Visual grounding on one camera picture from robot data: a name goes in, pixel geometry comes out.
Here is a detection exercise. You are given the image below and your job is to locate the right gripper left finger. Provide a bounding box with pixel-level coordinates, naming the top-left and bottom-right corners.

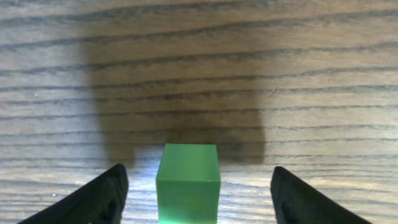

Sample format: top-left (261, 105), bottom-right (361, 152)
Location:
top-left (17, 163), bottom-right (129, 224)

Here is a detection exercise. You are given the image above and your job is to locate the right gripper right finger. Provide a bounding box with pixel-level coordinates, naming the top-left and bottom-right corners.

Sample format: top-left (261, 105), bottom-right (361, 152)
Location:
top-left (270, 166), bottom-right (373, 224)

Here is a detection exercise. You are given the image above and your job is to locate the green cube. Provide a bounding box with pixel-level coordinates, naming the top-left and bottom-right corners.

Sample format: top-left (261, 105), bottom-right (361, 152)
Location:
top-left (155, 142), bottom-right (222, 224)

